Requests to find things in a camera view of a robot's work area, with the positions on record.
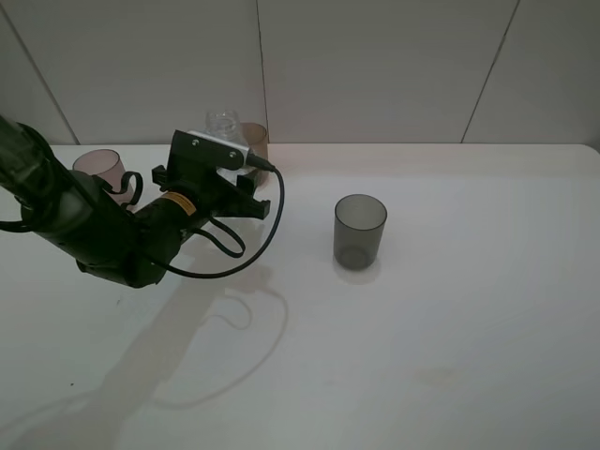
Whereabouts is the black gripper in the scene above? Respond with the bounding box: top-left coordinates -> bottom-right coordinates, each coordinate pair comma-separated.
150,163 -> 271,223

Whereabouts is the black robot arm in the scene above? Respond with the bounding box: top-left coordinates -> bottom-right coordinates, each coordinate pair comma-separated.
1,118 -> 278,289

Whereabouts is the brown translucent cup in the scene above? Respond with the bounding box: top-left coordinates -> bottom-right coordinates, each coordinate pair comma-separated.
241,122 -> 269,188

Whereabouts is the grey translucent cup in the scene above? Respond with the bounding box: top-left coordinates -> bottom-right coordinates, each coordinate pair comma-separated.
333,194 -> 388,271

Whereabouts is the pink translucent cup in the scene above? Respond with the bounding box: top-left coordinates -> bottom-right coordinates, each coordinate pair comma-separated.
72,149 -> 134,204

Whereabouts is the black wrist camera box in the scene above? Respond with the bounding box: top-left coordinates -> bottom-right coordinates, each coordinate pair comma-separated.
166,130 -> 250,185

